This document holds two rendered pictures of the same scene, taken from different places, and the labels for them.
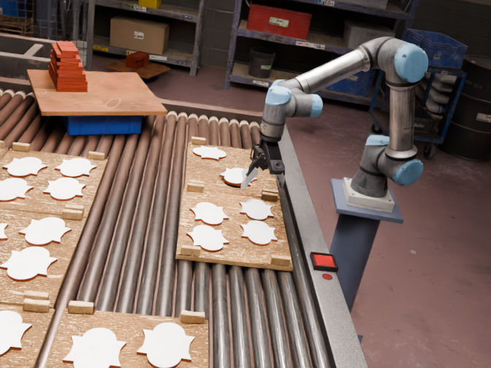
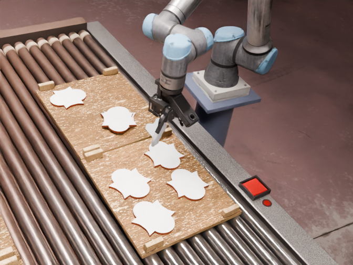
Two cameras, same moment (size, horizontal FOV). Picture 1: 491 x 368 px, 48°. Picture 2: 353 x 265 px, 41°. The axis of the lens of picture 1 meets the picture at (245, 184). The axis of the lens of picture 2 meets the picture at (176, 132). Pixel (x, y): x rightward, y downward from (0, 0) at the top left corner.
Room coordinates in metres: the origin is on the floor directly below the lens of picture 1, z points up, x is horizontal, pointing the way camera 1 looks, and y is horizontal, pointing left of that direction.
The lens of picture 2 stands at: (0.67, 0.52, 2.02)
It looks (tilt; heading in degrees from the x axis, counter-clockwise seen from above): 40 degrees down; 329
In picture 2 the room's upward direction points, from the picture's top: 9 degrees clockwise
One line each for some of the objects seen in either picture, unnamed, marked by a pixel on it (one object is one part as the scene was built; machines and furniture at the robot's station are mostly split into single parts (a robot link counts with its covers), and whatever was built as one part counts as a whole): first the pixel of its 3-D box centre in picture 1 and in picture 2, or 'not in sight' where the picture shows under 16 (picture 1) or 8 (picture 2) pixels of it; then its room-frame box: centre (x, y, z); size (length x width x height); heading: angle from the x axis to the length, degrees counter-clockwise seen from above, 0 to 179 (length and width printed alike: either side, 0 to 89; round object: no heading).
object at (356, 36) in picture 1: (366, 36); not in sight; (6.22, -1.00, 0.76); 0.50 x 0.36 x 0.24; 98
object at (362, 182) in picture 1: (371, 178); (222, 68); (2.08, -0.50, 0.96); 0.15 x 0.15 x 0.10
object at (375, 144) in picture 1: (380, 152); (228, 44); (2.08, -0.50, 1.08); 0.13 x 0.12 x 0.14; 29
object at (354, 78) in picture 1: (350, 73); not in sight; (6.26, -0.93, 0.32); 0.50 x 0.41 x 0.37; 88
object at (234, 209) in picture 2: (280, 260); (230, 210); (1.39, -0.14, 0.95); 0.06 x 0.02 x 0.03; 97
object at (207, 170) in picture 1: (230, 170); (101, 111); (1.98, 0.07, 0.93); 0.41 x 0.35 x 0.02; 8
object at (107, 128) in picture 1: (99, 109); not in sight; (2.23, 0.68, 0.97); 0.31 x 0.31 x 0.10; 30
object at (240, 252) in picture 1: (233, 226); (158, 186); (1.56, 0.01, 0.93); 0.41 x 0.35 x 0.02; 7
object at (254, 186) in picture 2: (324, 262); (254, 187); (1.46, -0.29, 0.92); 0.06 x 0.06 x 0.01; 9
